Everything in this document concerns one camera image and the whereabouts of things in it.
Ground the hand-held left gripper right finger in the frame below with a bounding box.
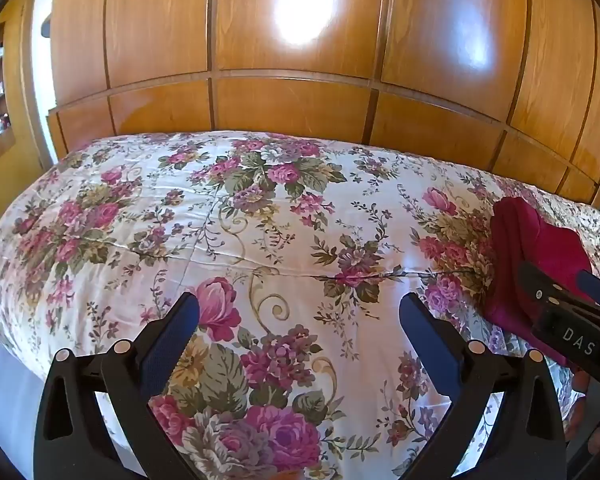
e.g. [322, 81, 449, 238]
[397, 292, 566, 480]

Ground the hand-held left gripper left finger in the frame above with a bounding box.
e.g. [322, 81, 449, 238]
[34, 292, 201, 480]

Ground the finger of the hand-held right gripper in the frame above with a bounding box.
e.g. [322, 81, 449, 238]
[518, 259, 581, 311]
[578, 269, 600, 311]

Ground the dark red garment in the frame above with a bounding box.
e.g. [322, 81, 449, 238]
[482, 197, 597, 368]

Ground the person's right hand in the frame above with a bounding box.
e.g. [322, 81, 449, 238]
[564, 373, 600, 463]

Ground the floral bedspread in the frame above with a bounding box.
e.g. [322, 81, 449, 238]
[0, 131, 600, 480]

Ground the wooden wardrobe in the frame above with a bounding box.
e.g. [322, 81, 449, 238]
[45, 0, 600, 207]

